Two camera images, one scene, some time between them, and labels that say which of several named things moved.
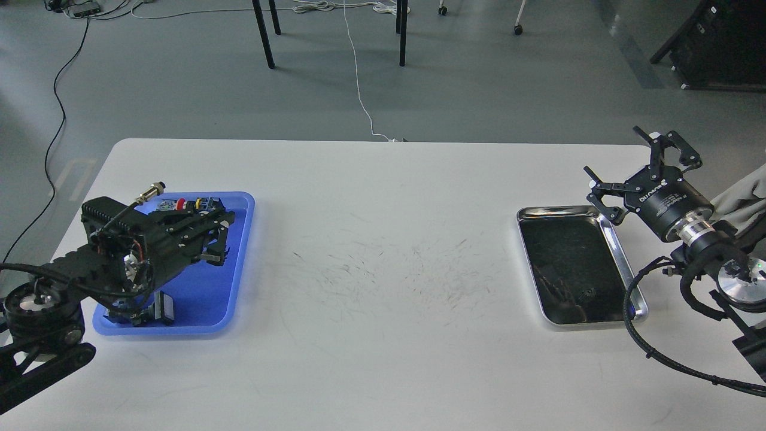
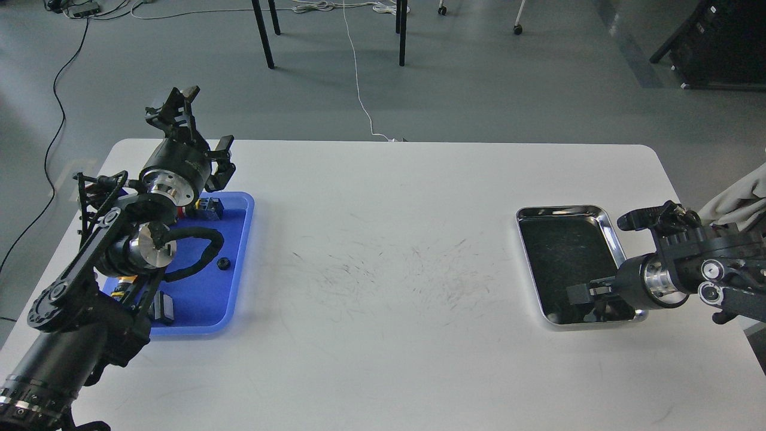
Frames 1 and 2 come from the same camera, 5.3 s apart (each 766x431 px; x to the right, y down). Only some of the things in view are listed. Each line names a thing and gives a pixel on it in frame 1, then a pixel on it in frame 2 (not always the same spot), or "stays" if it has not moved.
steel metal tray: [578, 271] stays
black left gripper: [137, 249] to [179, 171]
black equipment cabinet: [722, 47] stays
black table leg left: [263, 28] stays
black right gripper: [660, 201] to [642, 281]
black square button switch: [161, 311] stays
